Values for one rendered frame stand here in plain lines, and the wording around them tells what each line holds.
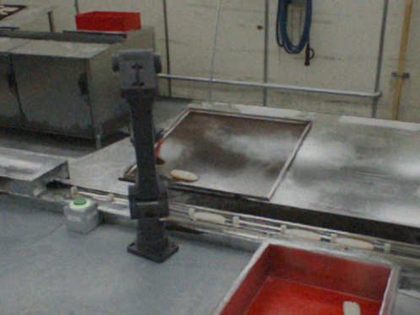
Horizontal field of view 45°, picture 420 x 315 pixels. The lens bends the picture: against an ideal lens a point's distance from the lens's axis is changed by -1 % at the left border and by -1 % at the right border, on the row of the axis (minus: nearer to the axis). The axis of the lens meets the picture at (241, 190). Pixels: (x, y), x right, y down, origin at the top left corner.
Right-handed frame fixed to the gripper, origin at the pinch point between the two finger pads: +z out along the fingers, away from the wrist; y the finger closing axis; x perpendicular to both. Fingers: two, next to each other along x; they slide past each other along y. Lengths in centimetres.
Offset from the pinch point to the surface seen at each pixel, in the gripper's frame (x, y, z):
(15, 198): -35.4, 27.0, 6.1
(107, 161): -32.6, -14.1, 14.8
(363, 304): 77, 31, 8
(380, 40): 3, -350, 69
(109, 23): -222, -256, 38
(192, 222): 25.4, 19.3, 5.7
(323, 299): 68, 33, 8
